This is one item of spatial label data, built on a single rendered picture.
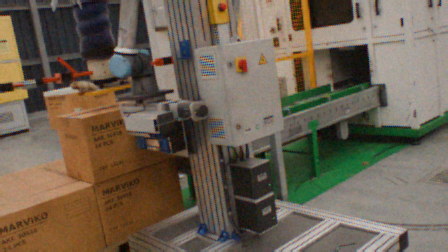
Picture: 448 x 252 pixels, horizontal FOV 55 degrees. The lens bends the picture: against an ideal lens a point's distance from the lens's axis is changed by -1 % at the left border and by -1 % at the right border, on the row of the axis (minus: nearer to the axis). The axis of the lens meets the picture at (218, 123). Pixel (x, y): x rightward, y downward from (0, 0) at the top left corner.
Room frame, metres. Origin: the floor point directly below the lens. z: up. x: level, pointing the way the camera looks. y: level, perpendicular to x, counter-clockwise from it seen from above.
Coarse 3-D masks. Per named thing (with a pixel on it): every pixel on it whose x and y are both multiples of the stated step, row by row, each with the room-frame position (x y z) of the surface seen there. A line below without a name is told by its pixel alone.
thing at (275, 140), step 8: (272, 136) 3.02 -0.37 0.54; (272, 144) 3.03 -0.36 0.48; (280, 144) 3.03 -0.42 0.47; (272, 152) 3.03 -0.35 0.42; (280, 152) 3.02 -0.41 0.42; (272, 160) 3.04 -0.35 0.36; (280, 160) 3.02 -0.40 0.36; (280, 168) 3.01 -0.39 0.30; (280, 176) 3.00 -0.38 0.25; (280, 184) 3.01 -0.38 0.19; (280, 192) 3.01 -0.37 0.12; (280, 200) 3.02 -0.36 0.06
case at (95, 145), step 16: (80, 112) 2.77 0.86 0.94; (96, 112) 2.63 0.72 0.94; (112, 112) 2.60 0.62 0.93; (64, 128) 2.67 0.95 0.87; (80, 128) 2.49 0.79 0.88; (96, 128) 2.52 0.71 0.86; (112, 128) 2.58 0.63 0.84; (64, 144) 2.72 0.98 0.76; (80, 144) 2.53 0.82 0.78; (96, 144) 2.51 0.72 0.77; (112, 144) 2.57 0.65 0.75; (128, 144) 2.64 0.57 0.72; (64, 160) 2.76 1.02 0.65; (80, 160) 2.57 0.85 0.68; (96, 160) 2.49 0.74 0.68; (112, 160) 2.56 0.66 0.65; (128, 160) 2.63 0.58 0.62; (144, 160) 2.70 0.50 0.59; (160, 160) 2.78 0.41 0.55; (80, 176) 2.61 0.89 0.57; (96, 176) 2.48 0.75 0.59; (112, 176) 2.55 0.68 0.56
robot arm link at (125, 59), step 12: (132, 0) 2.15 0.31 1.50; (120, 12) 2.18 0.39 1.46; (132, 12) 2.16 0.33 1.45; (120, 24) 2.17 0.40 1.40; (132, 24) 2.17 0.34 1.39; (120, 36) 2.18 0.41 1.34; (132, 36) 2.18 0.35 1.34; (120, 48) 2.18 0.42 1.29; (132, 48) 2.19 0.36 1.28; (120, 60) 2.15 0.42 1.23; (132, 60) 2.18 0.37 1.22; (120, 72) 2.17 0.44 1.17; (132, 72) 2.20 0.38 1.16
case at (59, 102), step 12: (48, 96) 4.51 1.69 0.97; (60, 96) 4.43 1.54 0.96; (72, 96) 4.34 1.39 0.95; (84, 96) 4.26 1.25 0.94; (96, 96) 4.36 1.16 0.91; (108, 96) 4.51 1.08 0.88; (48, 108) 4.54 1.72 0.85; (60, 108) 4.45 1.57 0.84; (72, 108) 4.36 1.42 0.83; (84, 108) 4.28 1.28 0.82
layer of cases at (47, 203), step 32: (0, 192) 2.61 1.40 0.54; (32, 192) 2.50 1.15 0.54; (64, 192) 2.40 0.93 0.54; (96, 192) 2.48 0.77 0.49; (128, 192) 2.61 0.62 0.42; (160, 192) 2.75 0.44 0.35; (0, 224) 2.13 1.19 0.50; (32, 224) 2.23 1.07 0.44; (64, 224) 2.33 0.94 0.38; (96, 224) 2.45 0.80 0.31; (128, 224) 2.58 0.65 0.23
